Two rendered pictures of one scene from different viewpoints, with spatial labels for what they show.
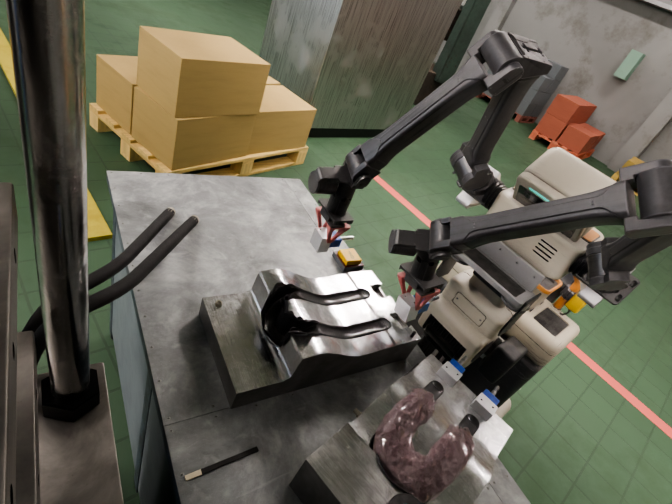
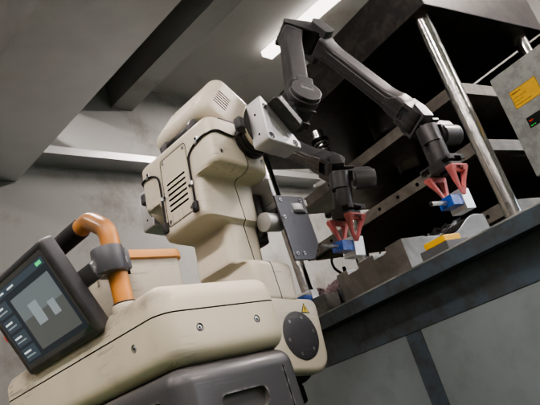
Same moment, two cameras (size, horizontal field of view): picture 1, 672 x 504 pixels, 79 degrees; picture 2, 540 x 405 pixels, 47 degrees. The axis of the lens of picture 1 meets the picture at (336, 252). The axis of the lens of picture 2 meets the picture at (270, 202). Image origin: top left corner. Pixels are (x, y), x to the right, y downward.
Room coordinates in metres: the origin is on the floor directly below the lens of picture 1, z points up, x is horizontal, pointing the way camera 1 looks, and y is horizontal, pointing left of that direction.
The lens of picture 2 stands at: (2.50, -0.29, 0.58)
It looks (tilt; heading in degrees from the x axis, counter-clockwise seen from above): 19 degrees up; 184
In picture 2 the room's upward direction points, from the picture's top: 18 degrees counter-clockwise
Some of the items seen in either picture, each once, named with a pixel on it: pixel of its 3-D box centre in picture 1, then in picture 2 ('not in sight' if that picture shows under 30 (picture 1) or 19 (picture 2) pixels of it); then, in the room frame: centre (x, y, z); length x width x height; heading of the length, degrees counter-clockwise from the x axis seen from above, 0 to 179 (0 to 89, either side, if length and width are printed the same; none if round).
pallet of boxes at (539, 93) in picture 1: (519, 82); not in sight; (9.71, -2.00, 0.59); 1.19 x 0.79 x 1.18; 54
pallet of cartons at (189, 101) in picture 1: (217, 95); not in sight; (2.85, 1.28, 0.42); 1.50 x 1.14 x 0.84; 145
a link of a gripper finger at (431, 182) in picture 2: (332, 227); (445, 184); (0.97, 0.04, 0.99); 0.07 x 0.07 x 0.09; 44
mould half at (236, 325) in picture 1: (316, 321); (431, 256); (0.73, -0.03, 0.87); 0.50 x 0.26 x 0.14; 134
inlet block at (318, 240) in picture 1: (334, 238); (447, 202); (1.00, 0.02, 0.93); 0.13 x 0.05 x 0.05; 134
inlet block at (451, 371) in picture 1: (455, 368); (300, 302); (0.80, -0.42, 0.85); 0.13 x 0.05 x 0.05; 151
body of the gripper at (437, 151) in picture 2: (338, 203); (438, 157); (0.98, 0.05, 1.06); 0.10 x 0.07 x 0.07; 44
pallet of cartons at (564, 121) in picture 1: (574, 127); not in sight; (8.54, -3.09, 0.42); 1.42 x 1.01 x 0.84; 144
